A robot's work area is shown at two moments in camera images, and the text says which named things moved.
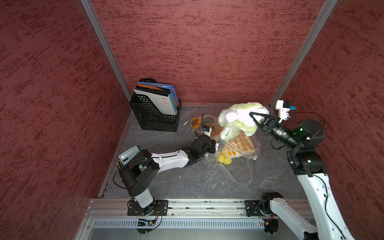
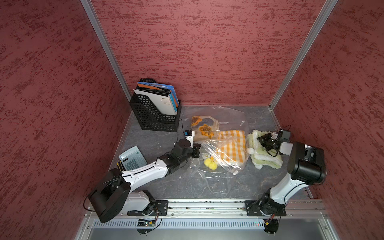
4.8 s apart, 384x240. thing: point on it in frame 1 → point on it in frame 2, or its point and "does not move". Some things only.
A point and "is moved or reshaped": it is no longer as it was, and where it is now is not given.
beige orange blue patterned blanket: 209,120 does not move
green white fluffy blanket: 236,118 → 260,156
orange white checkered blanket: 241,145 is moved or reshaped
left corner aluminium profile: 95,21 does not move
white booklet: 162,102 does not move
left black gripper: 212,144 → 196,147
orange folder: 149,86 does not move
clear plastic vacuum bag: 234,156 is moved or reshaped
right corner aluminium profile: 323,14 does not move
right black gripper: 271,120 → 262,139
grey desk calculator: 125,157 does not move
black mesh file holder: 150,118 does not move
